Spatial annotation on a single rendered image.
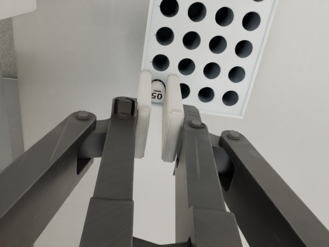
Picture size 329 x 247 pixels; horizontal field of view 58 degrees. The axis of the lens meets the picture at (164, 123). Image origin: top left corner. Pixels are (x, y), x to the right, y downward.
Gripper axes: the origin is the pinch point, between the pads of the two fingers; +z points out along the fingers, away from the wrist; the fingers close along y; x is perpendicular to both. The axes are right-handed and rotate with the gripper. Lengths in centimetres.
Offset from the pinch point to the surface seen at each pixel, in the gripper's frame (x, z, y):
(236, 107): -0.6, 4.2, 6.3
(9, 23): -13, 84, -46
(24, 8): 4.9, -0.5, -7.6
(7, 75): -31, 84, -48
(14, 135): -28, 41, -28
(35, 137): -7.7, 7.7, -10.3
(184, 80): 0.9, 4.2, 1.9
